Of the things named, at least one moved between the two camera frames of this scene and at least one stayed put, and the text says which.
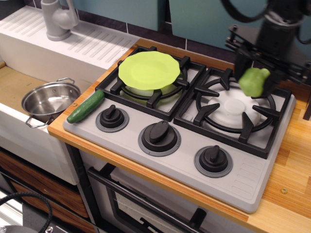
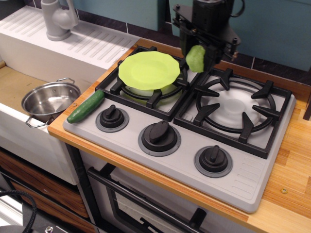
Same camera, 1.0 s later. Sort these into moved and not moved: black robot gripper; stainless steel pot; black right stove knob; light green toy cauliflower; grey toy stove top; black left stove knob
Moved: light green toy cauliflower; black robot gripper
Not moved: grey toy stove top; black right stove knob; stainless steel pot; black left stove knob
